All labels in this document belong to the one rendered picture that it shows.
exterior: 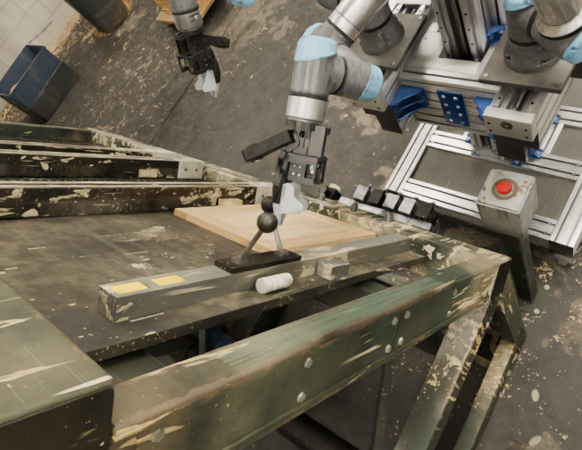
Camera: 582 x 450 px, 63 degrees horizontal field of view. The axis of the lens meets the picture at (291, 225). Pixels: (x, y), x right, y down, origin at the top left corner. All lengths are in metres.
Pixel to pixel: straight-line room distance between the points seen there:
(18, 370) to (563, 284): 2.10
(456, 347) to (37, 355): 1.16
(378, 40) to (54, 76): 4.19
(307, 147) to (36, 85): 4.61
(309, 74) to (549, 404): 1.66
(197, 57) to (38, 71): 4.05
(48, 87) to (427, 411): 4.76
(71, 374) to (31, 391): 0.03
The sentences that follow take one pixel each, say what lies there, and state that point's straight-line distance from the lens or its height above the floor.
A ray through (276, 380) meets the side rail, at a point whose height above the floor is 1.65.
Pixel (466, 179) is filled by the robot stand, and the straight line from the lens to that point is 2.31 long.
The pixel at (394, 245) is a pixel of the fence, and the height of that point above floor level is 0.99.
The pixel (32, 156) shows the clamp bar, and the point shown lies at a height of 1.49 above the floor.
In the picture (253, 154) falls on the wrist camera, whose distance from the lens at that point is 0.96.
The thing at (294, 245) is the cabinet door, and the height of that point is 1.24.
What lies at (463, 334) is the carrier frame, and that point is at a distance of 1.44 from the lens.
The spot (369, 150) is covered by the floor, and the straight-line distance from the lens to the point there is 2.82.
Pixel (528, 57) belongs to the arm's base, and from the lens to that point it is 1.47.
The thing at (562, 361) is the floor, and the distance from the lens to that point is 2.21.
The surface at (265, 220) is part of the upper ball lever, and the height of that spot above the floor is 1.56.
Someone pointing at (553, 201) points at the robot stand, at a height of 0.21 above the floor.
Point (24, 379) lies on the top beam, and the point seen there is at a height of 1.93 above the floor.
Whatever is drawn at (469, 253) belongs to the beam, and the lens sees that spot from 1.39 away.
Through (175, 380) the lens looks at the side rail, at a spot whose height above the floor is 1.78.
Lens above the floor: 2.17
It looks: 51 degrees down
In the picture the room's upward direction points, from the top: 47 degrees counter-clockwise
